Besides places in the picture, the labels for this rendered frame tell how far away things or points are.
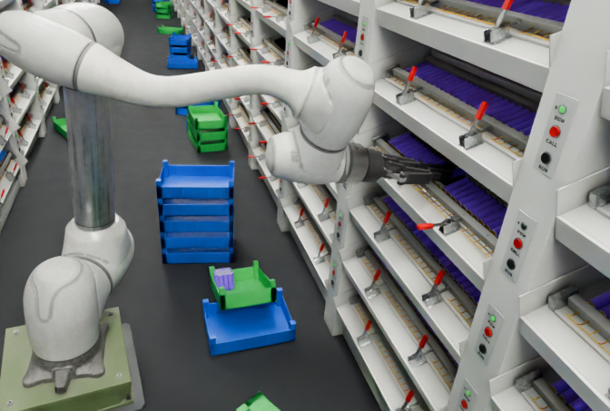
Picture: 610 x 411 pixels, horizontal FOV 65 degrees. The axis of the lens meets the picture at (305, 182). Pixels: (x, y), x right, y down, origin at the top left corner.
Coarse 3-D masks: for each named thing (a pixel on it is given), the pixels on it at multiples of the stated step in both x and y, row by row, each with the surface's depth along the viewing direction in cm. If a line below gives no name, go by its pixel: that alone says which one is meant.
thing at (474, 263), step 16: (384, 128) 138; (400, 128) 140; (368, 144) 139; (400, 192) 117; (416, 192) 116; (416, 208) 111; (432, 208) 110; (432, 240) 107; (448, 240) 100; (464, 240) 98; (448, 256) 101; (464, 256) 95; (480, 256) 94; (464, 272) 96; (480, 272) 91; (480, 288) 92
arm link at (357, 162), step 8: (352, 144) 100; (360, 144) 102; (352, 152) 98; (360, 152) 99; (352, 160) 97; (360, 160) 98; (368, 160) 99; (352, 168) 98; (360, 168) 98; (344, 176) 98; (352, 176) 99; (360, 176) 99
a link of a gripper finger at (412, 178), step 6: (402, 174) 100; (408, 174) 102; (414, 174) 103; (420, 174) 103; (426, 174) 104; (432, 174) 105; (408, 180) 103; (414, 180) 103; (420, 180) 104; (426, 180) 105
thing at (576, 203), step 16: (592, 176) 70; (608, 176) 71; (560, 192) 69; (576, 192) 70; (592, 192) 70; (608, 192) 70; (560, 208) 71; (576, 208) 72; (592, 208) 71; (608, 208) 70; (560, 224) 71; (576, 224) 69; (592, 224) 68; (608, 224) 68; (560, 240) 73; (576, 240) 69; (592, 240) 66; (608, 240) 65; (592, 256) 67; (608, 256) 64; (608, 272) 65
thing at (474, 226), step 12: (384, 144) 134; (420, 192) 114; (432, 192) 111; (444, 192) 109; (432, 204) 109; (444, 204) 107; (456, 204) 105; (468, 216) 101; (468, 228) 99; (480, 228) 97; (492, 240) 93
